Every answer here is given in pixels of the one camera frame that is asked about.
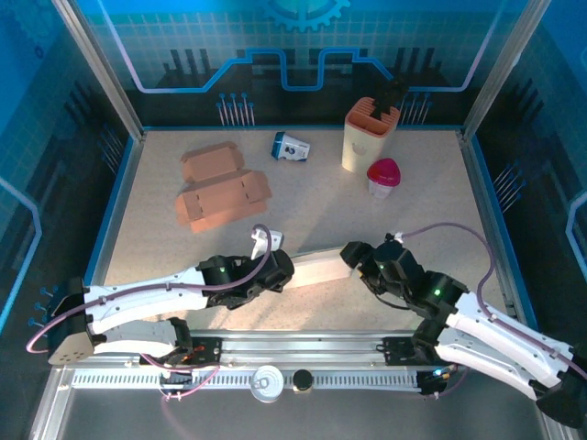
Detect white container pink lid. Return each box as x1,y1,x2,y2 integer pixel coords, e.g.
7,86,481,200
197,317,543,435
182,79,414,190
365,157,404,202

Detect black round knob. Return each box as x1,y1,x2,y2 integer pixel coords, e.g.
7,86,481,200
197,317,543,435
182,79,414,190
292,368,315,393

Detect aluminium frame post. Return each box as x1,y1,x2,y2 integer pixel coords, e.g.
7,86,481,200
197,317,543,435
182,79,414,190
51,0,149,142
460,0,554,142

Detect black controller board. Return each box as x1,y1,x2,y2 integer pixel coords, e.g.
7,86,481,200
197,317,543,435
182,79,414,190
417,364,455,399
157,365,194,396

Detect blue white small carton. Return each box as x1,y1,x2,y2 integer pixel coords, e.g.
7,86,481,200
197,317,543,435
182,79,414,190
271,131,311,163

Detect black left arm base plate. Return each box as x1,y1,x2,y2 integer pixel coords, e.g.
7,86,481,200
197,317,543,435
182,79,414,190
139,336,224,368

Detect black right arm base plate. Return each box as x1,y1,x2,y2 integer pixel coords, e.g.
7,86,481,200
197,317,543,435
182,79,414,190
382,336,467,368

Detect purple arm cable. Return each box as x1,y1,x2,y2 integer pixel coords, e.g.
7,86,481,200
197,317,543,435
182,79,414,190
26,223,272,400
401,223,587,400

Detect brown cardboard box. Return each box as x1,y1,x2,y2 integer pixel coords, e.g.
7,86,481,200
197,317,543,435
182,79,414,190
173,140,273,235

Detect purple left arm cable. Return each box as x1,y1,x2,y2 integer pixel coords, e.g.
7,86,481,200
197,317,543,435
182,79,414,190
26,223,272,400

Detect white slotted cable duct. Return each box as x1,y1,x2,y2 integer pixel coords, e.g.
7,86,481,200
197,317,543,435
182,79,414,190
71,368,423,391

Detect aluminium frame rail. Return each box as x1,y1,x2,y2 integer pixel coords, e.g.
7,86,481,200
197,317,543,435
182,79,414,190
53,328,554,368

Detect black knife handle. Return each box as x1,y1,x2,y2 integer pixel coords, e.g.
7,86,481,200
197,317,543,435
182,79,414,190
371,76,410,123

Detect beige knife block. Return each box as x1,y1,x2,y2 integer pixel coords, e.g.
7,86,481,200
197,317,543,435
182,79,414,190
341,95,401,178

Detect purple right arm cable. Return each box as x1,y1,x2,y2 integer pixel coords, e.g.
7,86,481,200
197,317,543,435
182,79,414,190
401,223,587,400

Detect white round tin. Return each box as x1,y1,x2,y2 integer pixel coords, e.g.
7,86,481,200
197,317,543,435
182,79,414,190
250,365,284,403

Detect white paper box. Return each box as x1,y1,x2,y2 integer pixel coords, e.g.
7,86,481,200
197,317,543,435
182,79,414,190
284,246,355,290

